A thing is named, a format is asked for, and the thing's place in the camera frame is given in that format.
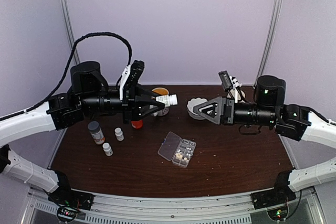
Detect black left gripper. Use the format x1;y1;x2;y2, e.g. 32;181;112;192
80;83;165;124

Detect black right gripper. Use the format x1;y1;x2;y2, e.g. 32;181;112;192
193;97;277;126

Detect grey-capped orange label bottle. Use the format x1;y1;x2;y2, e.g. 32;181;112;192
87;121;105;145

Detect small white pill bottle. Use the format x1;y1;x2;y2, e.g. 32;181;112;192
102;142;113;156

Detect clear plastic pill organizer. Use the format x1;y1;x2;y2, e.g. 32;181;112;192
158;132;196;168

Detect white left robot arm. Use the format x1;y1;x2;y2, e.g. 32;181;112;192
1;60;167;205

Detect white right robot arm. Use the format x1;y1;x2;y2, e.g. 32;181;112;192
193;75;335;204

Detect white pills in organizer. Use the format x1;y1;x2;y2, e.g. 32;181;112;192
175;153;190;162

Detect orange pill bottle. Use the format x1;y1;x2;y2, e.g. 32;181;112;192
131;120;143;129

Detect white scalloped dish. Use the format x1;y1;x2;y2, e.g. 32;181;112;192
187;97;211;121

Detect yellow-lined patterned mug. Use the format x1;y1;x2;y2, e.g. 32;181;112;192
152;87;169;117

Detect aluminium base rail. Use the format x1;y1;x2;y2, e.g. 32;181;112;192
21;177;321;224

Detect aluminium frame post right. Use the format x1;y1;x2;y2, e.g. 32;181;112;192
253;0;283;88

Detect aluminium frame post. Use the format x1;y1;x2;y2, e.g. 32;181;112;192
60;0;81;81
253;0;283;88

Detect aluminium frame post left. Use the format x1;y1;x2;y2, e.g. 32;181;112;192
60;0;81;81

